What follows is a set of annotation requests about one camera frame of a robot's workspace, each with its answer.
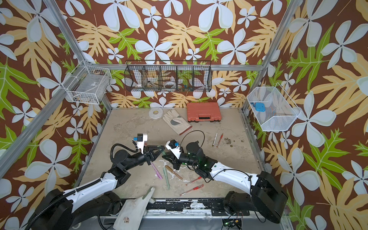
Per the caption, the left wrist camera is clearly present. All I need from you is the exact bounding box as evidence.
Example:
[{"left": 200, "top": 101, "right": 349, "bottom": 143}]
[{"left": 133, "top": 134, "right": 148, "bottom": 154}]

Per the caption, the light green pen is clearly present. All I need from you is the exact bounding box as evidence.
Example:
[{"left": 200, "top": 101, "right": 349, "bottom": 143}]
[{"left": 163, "top": 167, "right": 170, "bottom": 190}]

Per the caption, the white marker pen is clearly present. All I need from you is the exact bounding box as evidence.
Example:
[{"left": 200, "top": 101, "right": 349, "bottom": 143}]
[{"left": 212, "top": 132, "right": 218, "bottom": 147}]

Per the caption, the white wire basket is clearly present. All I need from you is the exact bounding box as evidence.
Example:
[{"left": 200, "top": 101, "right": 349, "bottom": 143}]
[
  {"left": 247, "top": 84, "right": 301, "bottom": 132},
  {"left": 63, "top": 62, "right": 112, "bottom": 104}
]

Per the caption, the aluminium frame post right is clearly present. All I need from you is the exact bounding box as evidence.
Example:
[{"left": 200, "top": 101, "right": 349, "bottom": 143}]
[{"left": 241, "top": 0, "right": 304, "bottom": 113}]

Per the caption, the white green glove front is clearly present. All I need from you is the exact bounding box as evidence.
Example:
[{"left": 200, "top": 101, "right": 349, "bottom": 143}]
[{"left": 113, "top": 187, "right": 155, "bottom": 230}]

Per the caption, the white wire basket right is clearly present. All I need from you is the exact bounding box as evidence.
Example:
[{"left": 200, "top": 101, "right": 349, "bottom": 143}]
[{"left": 247, "top": 84, "right": 301, "bottom": 132}]

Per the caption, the pink pen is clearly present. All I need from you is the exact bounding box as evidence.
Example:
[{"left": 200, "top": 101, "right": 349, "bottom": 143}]
[{"left": 151, "top": 162, "right": 163, "bottom": 180}]

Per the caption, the black wire basket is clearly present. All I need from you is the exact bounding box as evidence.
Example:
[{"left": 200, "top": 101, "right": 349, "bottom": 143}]
[{"left": 123, "top": 60, "right": 213, "bottom": 92}]

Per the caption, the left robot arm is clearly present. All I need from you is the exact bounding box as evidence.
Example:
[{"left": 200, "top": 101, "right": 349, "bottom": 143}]
[{"left": 25, "top": 144, "right": 165, "bottom": 230}]

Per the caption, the blue object in basket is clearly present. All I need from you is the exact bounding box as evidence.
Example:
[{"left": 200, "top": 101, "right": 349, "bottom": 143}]
[{"left": 252, "top": 102, "right": 266, "bottom": 112}]

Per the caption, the red plastic tool case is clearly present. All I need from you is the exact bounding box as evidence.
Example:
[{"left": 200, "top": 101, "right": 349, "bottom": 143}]
[{"left": 186, "top": 102, "right": 222, "bottom": 122}]

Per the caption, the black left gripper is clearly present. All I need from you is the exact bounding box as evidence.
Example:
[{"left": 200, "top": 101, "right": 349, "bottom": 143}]
[{"left": 125, "top": 144, "right": 163, "bottom": 172}]

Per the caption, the red gel pen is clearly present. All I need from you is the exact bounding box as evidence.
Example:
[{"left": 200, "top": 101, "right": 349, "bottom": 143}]
[
  {"left": 180, "top": 184, "right": 204, "bottom": 196},
  {"left": 186, "top": 176, "right": 202, "bottom": 186},
  {"left": 216, "top": 133, "right": 224, "bottom": 148}
]

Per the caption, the aluminium frame post left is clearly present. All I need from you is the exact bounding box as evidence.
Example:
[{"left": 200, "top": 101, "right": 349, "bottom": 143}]
[{"left": 45, "top": 1, "right": 112, "bottom": 112}]

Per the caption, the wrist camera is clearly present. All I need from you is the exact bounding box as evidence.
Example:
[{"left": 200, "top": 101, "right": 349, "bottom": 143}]
[
  {"left": 165, "top": 140, "right": 182, "bottom": 159},
  {"left": 133, "top": 134, "right": 148, "bottom": 154}
]

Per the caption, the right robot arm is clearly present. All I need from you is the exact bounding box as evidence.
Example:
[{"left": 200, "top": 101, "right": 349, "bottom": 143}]
[{"left": 163, "top": 140, "right": 288, "bottom": 223}]

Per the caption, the white tape roll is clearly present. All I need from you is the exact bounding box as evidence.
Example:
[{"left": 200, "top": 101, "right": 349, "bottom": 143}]
[{"left": 149, "top": 108, "right": 163, "bottom": 119}]

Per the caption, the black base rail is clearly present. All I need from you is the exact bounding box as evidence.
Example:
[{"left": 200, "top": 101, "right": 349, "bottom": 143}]
[{"left": 146, "top": 198, "right": 248, "bottom": 217}]

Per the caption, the beige work glove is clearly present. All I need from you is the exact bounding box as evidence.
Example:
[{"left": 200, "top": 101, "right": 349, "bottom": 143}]
[{"left": 163, "top": 109, "right": 192, "bottom": 135}]

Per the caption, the brown pen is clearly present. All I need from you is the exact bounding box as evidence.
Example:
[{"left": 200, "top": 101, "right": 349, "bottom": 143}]
[{"left": 165, "top": 165, "right": 183, "bottom": 180}]

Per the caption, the aluminium frame post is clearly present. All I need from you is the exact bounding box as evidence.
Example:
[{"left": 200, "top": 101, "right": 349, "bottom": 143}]
[
  {"left": 45, "top": 1, "right": 112, "bottom": 112},
  {"left": 241, "top": 0, "right": 304, "bottom": 113}
]

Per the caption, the white wire basket left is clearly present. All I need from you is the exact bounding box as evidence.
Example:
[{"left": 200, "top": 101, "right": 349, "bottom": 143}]
[{"left": 63, "top": 62, "right": 112, "bottom": 104}]

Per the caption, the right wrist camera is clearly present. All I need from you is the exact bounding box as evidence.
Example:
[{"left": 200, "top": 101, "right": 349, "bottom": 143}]
[{"left": 165, "top": 140, "right": 182, "bottom": 159}]

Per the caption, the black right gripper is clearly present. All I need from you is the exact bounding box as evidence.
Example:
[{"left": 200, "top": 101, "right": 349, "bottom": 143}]
[{"left": 162, "top": 151, "right": 200, "bottom": 172}]

